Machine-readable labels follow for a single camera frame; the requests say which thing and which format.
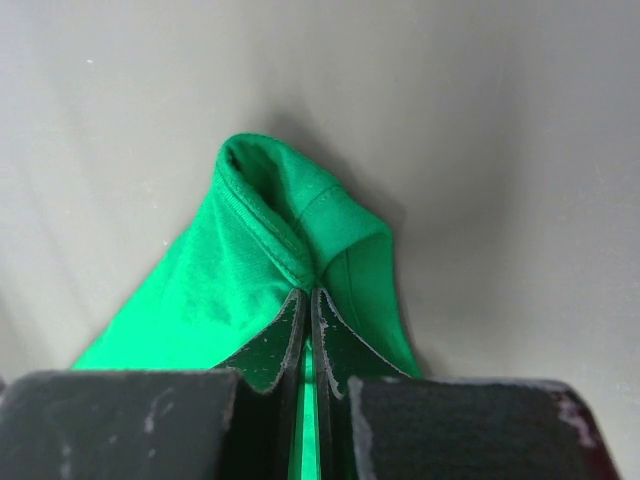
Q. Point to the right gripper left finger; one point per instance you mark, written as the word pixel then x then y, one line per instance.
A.
pixel 236 421

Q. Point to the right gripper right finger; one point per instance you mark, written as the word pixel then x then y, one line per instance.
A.
pixel 376 422

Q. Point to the green t shirt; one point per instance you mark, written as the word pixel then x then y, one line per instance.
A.
pixel 272 222

